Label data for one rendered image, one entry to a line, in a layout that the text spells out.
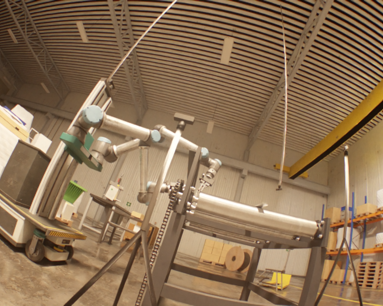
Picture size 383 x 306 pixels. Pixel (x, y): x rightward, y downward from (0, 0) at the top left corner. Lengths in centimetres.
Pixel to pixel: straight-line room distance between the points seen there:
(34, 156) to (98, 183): 1158
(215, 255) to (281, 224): 808
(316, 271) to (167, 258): 92
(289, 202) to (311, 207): 179
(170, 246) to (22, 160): 144
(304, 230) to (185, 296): 80
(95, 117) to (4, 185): 107
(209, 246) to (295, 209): 685
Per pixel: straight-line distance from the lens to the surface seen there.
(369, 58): 1011
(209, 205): 116
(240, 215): 119
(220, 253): 914
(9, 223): 181
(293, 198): 1396
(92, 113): 159
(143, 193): 193
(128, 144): 222
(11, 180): 200
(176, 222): 115
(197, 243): 1181
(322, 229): 144
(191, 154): 137
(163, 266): 115
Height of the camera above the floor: 60
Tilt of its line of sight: 24 degrees up
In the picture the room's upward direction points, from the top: 18 degrees clockwise
